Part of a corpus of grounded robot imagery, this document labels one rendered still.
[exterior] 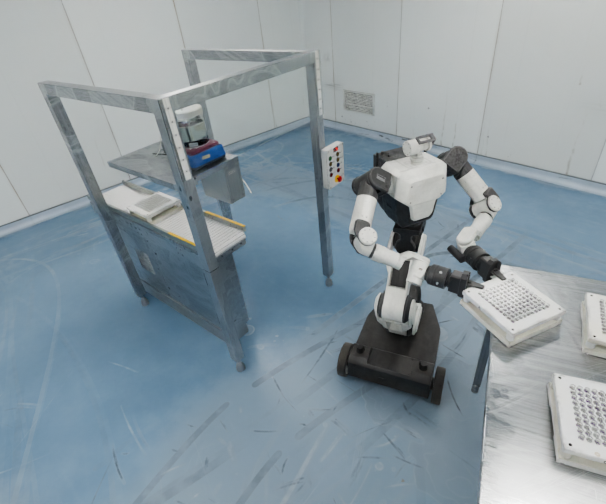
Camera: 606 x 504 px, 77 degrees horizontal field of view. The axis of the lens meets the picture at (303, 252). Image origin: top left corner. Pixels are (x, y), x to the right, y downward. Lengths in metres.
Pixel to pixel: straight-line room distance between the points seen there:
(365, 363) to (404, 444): 0.44
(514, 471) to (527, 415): 0.19
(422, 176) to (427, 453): 1.36
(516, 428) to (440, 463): 0.92
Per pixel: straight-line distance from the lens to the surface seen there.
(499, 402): 1.40
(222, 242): 2.15
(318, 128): 2.40
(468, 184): 1.98
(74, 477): 2.59
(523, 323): 1.55
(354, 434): 2.26
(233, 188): 2.04
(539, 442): 1.36
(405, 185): 1.75
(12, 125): 5.13
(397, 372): 2.25
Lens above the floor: 1.98
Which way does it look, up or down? 35 degrees down
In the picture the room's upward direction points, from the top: 7 degrees counter-clockwise
